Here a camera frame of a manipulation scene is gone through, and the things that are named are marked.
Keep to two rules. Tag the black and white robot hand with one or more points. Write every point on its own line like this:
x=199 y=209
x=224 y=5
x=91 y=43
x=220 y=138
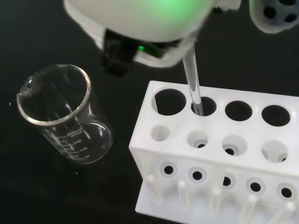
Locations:
x=140 y=18

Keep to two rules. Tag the white test tube rack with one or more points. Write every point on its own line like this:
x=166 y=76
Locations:
x=210 y=161

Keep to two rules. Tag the clear glass beaker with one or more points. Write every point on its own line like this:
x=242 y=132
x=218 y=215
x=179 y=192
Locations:
x=70 y=130

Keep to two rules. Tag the black bench cloth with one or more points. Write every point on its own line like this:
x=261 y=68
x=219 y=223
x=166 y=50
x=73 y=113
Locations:
x=46 y=191

